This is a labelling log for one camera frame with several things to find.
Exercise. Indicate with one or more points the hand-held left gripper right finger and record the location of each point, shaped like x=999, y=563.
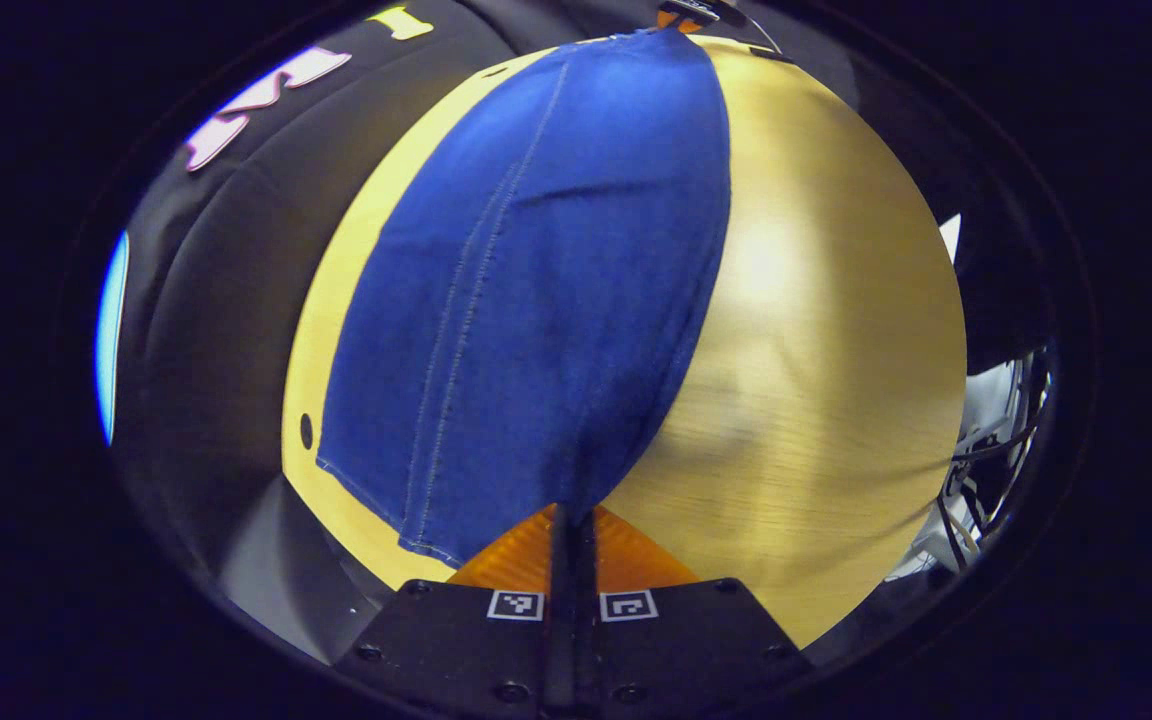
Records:
x=696, y=650

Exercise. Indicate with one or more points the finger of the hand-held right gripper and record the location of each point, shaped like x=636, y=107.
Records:
x=672, y=18

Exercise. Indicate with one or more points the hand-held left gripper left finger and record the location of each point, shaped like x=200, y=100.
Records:
x=456, y=650

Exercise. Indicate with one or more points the blue denim jeans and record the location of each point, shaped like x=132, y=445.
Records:
x=536, y=300

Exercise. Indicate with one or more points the white plastic equipment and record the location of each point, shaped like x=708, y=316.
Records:
x=991, y=400

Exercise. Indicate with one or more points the black backdrop cloth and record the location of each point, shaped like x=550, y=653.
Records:
x=236, y=300

